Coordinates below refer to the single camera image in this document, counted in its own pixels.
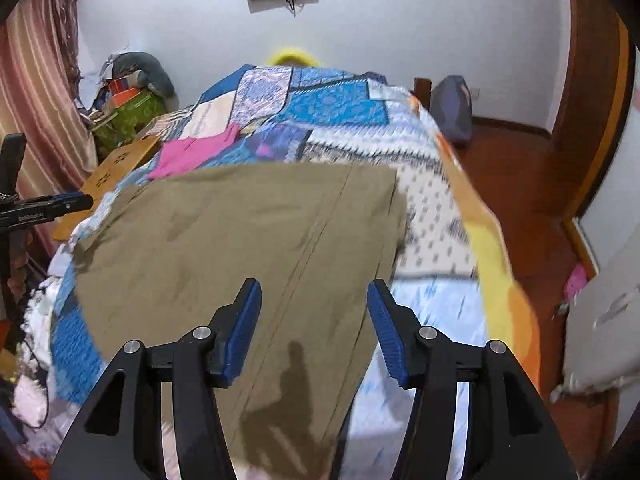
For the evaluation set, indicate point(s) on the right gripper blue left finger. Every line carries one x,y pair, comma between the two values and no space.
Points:
117,434

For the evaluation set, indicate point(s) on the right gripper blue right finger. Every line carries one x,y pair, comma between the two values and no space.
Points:
511,434

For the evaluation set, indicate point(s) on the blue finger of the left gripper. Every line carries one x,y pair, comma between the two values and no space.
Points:
70,205
76,195

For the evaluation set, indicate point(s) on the khaki olive pants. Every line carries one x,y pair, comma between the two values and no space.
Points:
313,235

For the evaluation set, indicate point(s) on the striped pink gold curtain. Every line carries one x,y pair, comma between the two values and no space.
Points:
39,87

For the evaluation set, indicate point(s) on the pink folded cloth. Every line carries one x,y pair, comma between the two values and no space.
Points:
183,155

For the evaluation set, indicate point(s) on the white suitcase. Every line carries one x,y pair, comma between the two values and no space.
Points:
601,350

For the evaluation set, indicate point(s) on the grey plush toy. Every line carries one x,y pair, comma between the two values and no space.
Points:
147,68

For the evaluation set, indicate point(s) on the blue patchwork bed quilt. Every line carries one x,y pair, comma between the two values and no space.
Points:
451,269

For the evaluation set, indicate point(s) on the pink slipper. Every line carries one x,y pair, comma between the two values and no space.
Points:
576,282

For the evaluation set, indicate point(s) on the white frosted wardrobe sliding door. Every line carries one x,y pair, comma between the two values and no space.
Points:
612,215

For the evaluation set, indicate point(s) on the grey purple backpack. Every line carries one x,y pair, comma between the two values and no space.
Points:
451,108

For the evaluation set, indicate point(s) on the brown wooden door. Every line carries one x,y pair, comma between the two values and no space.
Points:
595,99

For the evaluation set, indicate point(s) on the yellow foam bed rail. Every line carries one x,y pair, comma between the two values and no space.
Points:
293,57

